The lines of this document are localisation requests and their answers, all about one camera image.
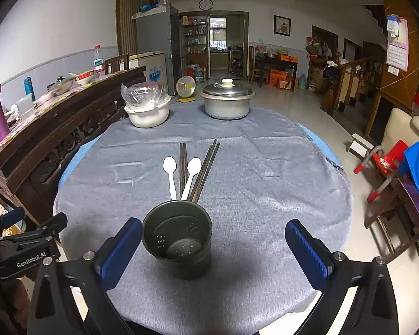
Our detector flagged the dark metal utensil holder cup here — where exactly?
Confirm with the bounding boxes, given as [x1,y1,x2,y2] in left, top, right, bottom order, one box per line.
[142,200,213,280]

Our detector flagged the white plastic spoon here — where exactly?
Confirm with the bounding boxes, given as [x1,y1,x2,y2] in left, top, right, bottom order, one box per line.
[181,157,202,200]
[163,156,177,200]

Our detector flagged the dark carved wooden sideboard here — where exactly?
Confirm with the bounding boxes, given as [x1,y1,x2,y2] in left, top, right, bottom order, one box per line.
[0,67,146,225]

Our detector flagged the blue under cloth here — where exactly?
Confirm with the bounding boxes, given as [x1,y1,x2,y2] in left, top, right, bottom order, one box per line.
[58,135,101,189]

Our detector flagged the grey table cloth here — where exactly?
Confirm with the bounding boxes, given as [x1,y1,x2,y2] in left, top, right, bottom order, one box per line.
[53,103,353,334]

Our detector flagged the red child chair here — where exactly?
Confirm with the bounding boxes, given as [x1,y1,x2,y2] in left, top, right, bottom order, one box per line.
[353,140,408,204]

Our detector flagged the white step stool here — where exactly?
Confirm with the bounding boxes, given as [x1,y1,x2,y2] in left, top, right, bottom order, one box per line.
[347,133,374,158]

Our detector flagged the teal bottle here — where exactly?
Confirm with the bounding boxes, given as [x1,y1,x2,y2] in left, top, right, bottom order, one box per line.
[24,76,35,101]

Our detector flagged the glass lidded bowl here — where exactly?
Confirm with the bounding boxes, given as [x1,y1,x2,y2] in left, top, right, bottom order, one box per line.
[47,76,74,95]

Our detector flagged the beige sofa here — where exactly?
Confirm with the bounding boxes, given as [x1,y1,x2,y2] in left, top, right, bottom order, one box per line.
[381,107,419,153]

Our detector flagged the red white bowl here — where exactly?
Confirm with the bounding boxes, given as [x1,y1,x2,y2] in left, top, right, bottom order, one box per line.
[69,70,95,86]

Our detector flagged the clear plastic bag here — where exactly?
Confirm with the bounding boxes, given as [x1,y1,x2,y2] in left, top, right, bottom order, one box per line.
[120,82,170,110]

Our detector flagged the clear plastic water bottle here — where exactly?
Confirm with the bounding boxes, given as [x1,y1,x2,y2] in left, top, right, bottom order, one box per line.
[94,45,104,73]

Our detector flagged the wooden stair railing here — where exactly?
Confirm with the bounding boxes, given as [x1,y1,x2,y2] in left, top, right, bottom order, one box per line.
[321,55,382,114]

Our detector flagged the white chest freezer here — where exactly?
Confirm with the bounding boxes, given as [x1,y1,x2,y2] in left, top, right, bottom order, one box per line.
[129,51,168,88]

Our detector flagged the small white fan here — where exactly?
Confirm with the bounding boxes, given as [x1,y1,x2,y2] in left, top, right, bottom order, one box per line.
[175,76,196,103]

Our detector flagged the orange boxes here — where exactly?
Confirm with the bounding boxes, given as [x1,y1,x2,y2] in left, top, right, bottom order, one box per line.
[268,54,298,90]

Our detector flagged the aluminium pot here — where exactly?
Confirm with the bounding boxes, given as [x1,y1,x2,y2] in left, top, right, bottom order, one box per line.
[201,92,255,120]

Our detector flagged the pot lid with knob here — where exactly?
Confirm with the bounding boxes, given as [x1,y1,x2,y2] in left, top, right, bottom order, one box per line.
[202,78,253,98]

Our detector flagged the grey refrigerator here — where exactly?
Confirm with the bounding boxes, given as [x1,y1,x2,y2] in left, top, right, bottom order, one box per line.
[132,3,182,96]

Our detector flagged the dark wooden side table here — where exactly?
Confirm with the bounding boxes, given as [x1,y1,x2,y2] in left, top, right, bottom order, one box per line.
[255,54,297,92]

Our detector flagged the wall calendar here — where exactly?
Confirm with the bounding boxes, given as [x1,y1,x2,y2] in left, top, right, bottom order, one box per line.
[386,15,409,76]

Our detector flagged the framed wall picture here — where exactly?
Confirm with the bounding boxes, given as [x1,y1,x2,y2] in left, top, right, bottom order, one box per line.
[273,15,291,37]

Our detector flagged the round wall clock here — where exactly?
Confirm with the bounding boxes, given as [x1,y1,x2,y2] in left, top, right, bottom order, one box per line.
[198,0,214,11]

